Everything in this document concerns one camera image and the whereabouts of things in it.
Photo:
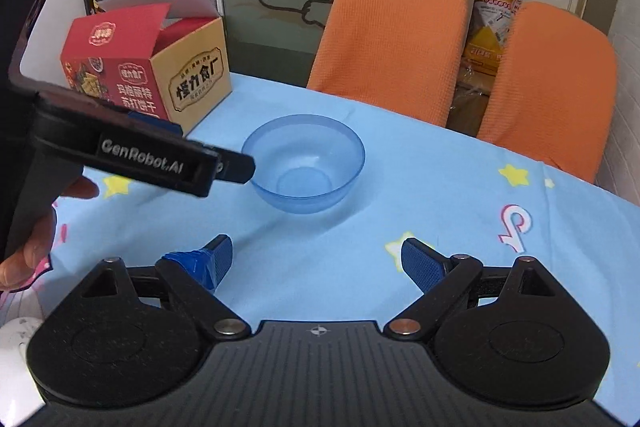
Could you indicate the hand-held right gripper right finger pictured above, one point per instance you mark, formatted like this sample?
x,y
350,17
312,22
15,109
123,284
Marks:
x,y
422,264

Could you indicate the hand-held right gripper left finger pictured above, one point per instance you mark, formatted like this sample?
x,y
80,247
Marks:
x,y
220,259

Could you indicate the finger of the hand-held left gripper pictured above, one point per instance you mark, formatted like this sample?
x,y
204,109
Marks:
x,y
235,168
160,127

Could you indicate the blue translucent plastic bowl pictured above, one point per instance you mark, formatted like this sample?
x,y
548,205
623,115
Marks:
x,y
320,157

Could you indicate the white plate with floral print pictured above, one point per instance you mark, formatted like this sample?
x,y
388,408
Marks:
x,y
17,357

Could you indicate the person's left hand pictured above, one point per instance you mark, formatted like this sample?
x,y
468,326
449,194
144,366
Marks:
x,y
30,257

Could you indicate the red cracker box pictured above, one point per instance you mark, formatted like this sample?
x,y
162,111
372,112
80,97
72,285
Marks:
x,y
190,77

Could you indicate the blue cartoon printed tablecloth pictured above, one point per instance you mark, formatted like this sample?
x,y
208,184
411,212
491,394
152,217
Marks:
x,y
425,187

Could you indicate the orange chair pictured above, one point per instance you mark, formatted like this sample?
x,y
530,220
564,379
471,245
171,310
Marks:
x,y
550,97
390,47

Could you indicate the yellow packet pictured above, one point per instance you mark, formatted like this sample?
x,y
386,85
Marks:
x,y
492,22

